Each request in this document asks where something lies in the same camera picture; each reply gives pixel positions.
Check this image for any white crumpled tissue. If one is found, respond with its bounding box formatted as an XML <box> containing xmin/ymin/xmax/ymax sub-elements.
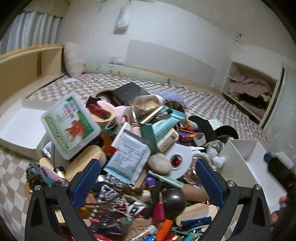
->
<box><xmin>207</xmin><ymin>147</ymin><xmax>226</xmax><ymax>169</ymax></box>

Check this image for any oval wooden box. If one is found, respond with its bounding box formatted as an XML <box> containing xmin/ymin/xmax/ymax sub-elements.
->
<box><xmin>66</xmin><ymin>145</ymin><xmax>106</xmax><ymax>181</ymax></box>

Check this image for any green white tube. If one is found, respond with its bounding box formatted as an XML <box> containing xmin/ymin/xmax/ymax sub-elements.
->
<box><xmin>148</xmin><ymin>171</ymin><xmax>184</xmax><ymax>189</ymax></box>

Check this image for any white shoe box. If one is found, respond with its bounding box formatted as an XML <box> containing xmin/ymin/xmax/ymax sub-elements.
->
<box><xmin>219</xmin><ymin>140</ymin><xmax>287</xmax><ymax>212</ymax></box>

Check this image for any dark grey ball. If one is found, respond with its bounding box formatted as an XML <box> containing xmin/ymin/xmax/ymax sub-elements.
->
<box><xmin>162</xmin><ymin>189</ymin><xmax>187</xmax><ymax>215</ymax></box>

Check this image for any crochet yarn piece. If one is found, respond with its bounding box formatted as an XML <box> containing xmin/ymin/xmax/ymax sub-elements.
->
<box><xmin>26</xmin><ymin>164</ymin><xmax>65</xmax><ymax>189</ymax></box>

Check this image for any white tape roll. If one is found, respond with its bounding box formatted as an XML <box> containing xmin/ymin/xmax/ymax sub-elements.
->
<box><xmin>193</xmin><ymin>133</ymin><xmax>207</xmax><ymax>147</ymax></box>

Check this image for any black cap hat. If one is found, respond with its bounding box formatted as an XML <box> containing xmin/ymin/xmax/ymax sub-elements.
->
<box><xmin>189</xmin><ymin>116</ymin><xmax>239</xmax><ymax>144</ymax></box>

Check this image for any white paper sachet packet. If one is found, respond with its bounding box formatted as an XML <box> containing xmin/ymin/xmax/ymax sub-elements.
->
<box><xmin>104</xmin><ymin>131</ymin><xmax>151</xmax><ymax>185</ymax></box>

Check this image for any beige smooth stone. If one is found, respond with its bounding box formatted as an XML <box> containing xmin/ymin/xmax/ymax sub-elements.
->
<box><xmin>147</xmin><ymin>153</ymin><xmax>171</xmax><ymax>174</ymax></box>

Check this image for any light wooden small box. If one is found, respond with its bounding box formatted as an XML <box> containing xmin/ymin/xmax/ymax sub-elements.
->
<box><xmin>157</xmin><ymin>128</ymin><xmax>179</xmax><ymax>153</ymax></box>

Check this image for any white plastic box green label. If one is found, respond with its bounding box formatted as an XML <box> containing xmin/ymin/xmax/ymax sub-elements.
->
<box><xmin>41</xmin><ymin>92</ymin><xmax>101</xmax><ymax>160</ymax></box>

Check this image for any orange lighter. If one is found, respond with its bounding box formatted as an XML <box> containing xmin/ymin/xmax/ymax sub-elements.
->
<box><xmin>156</xmin><ymin>219</ymin><xmax>174</xmax><ymax>241</ymax></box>

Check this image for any checkered bed sheet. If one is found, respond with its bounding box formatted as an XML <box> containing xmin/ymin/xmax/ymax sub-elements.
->
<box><xmin>1</xmin><ymin>74</ymin><xmax>267</xmax><ymax>240</ymax></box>

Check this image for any teal toothpaste box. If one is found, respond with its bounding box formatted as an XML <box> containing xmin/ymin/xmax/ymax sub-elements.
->
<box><xmin>152</xmin><ymin>106</ymin><xmax>186</xmax><ymax>142</ymax></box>

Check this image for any dark green small box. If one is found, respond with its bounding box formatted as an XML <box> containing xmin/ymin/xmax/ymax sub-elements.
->
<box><xmin>140</xmin><ymin>123</ymin><xmax>159</xmax><ymax>153</ymax></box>

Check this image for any open white box lid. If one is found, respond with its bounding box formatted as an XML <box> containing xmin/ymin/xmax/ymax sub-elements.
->
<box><xmin>1</xmin><ymin>99</ymin><xmax>55</xmax><ymax>161</ymax></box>

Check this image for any purple plush toy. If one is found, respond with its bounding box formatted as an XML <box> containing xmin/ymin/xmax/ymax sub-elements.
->
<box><xmin>153</xmin><ymin>90</ymin><xmax>188</xmax><ymax>108</ymax></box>

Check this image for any wardrobe shelf with clothes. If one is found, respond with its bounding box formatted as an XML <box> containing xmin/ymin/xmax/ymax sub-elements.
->
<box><xmin>221</xmin><ymin>62</ymin><xmax>282</xmax><ymax>128</ymax></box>

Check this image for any clear plastic cup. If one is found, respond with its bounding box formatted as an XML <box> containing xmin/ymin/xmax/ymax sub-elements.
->
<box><xmin>132</xmin><ymin>94</ymin><xmax>165</xmax><ymax>115</ymax></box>

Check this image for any green long bolster pillow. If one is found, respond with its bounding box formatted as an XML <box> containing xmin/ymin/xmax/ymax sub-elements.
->
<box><xmin>83</xmin><ymin>61</ymin><xmax>170</xmax><ymax>84</ymax></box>

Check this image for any wooden bed headboard shelf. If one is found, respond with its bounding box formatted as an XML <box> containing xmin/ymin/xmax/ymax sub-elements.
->
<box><xmin>1</xmin><ymin>44</ymin><xmax>64</xmax><ymax>114</ymax></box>

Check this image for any white fluffy pillow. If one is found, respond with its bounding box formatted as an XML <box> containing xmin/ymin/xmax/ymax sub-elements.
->
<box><xmin>64</xmin><ymin>42</ymin><xmax>85</xmax><ymax>77</ymax></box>

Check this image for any grey curtain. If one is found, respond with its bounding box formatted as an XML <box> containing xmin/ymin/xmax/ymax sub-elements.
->
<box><xmin>1</xmin><ymin>11</ymin><xmax>62</xmax><ymax>54</ymax></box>

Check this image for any white air conditioner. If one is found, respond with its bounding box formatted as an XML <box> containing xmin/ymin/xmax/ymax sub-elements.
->
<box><xmin>115</xmin><ymin>1</ymin><xmax>132</xmax><ymax>31</ymax></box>

